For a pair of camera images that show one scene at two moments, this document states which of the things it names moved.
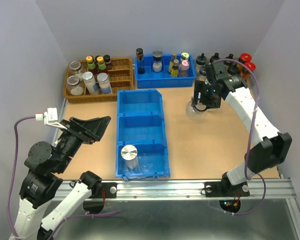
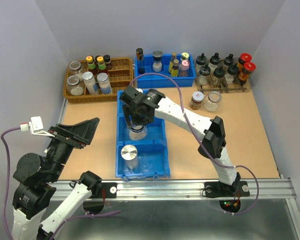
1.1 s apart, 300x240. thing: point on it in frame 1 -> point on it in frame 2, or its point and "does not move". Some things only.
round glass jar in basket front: [73, 86] does not move
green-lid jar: [184, 56] does not move
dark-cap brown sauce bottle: [107, 60] does not move
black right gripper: [199, 87] -> [147, 119]
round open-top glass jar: [194, 114] -> [138, 131]
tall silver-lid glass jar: [129, 154] does not move
